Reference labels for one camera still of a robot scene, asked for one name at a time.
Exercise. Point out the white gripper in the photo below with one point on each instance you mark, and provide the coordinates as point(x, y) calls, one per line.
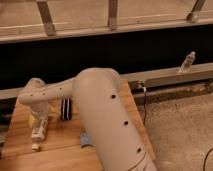
point(40, 115)

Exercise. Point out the white squeeze bottle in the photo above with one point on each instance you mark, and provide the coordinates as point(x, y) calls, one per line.
point(38, 133)

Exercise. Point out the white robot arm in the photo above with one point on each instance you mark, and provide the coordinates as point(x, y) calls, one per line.
point(96, 94)

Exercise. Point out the clear bottle on ledge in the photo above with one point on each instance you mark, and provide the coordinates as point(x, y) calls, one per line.
point(187, 63)

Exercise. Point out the black white striped block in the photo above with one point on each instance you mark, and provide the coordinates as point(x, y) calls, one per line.
point(66, 106)

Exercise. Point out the blue sponge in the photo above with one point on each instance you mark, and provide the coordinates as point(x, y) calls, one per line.
point(85, 140)

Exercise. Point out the left metal railing post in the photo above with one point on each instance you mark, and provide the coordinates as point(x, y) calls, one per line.
point(46, 17)

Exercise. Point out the metal railing post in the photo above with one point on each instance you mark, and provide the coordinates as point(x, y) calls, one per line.
point(193, 15)
point(112, 14)
point(46, 17)

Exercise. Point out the middle metal railing post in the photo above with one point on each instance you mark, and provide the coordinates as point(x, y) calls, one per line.
point(112, 14)

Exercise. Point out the right metal railing post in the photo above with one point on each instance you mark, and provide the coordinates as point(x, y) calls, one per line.
point(193, 15)

